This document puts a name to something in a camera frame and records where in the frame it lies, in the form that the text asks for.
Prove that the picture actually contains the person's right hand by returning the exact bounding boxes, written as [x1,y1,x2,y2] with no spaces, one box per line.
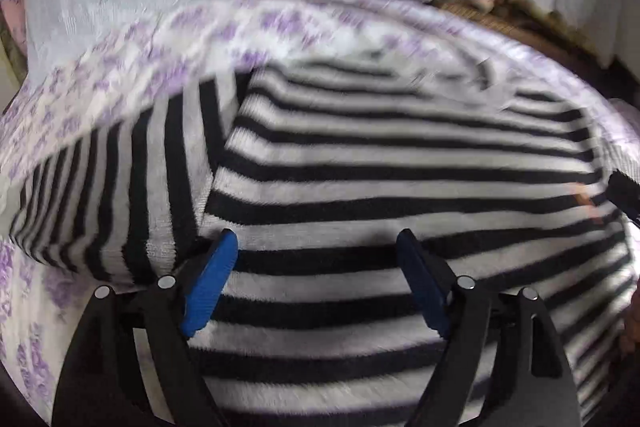
[620,282,640,357]

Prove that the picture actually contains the brown woven mat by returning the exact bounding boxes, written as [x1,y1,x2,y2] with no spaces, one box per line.
[431,0,604,83]

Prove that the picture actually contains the black and white striped sweater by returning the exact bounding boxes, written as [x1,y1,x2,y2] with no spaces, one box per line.
[1,60,634,426]

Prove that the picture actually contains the purple floral bed sheet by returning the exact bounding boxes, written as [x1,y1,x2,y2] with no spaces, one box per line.
[1,0,639,426]

